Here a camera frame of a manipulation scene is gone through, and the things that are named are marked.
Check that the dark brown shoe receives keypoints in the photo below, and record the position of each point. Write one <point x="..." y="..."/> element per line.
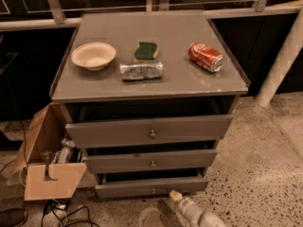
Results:
<point x="13" y="217"/>

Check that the plastic bottle in box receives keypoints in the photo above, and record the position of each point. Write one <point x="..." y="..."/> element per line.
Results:
<point x="66" y="151"/>

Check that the metal railing frame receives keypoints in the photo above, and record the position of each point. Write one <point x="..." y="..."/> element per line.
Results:
<point x="43" y="14"/>

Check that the grey top drawer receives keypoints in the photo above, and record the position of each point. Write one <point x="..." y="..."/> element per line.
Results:
<point x="150" y="131"/>

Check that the green yellow sponge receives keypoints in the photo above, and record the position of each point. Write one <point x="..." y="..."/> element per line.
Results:
<point x="146" y="51"/>

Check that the beige paper bowl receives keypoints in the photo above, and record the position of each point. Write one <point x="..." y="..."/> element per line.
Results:
<point x="93" y="56"/>

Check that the grey middle drawer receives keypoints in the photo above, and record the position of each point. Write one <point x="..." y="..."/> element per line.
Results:
<point x="150" y="161"/>

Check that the brown cardboard box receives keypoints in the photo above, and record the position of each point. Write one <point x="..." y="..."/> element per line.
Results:
<point x="45" y="181"/>

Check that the grey bottom drawer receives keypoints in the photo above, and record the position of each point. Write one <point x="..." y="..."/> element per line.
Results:
<point x="151" y="183"/>

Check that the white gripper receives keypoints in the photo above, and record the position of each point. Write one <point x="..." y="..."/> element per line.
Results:
<point x="186" y="206"/>

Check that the grey drawer cabinet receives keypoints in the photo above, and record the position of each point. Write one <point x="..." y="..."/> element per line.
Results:
<point x="184" y="89"/>

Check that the white slanted post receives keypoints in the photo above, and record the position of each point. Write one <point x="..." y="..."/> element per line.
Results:
<point x="283" y="62"/>

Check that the grey drawer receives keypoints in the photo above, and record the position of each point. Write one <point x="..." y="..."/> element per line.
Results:
<point x="150" y="131"/>
<point x="150" y="161"/>
<point x="151" y="183"/>

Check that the red cola can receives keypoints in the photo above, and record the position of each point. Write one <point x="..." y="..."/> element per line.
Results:
<point x="206" y="57"/>

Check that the silver crushed can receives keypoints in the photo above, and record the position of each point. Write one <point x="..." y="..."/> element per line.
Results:
<point x="141" y="70"/>

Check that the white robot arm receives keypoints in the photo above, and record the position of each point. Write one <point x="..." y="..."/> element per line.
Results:
<point x="208" y="219"/>

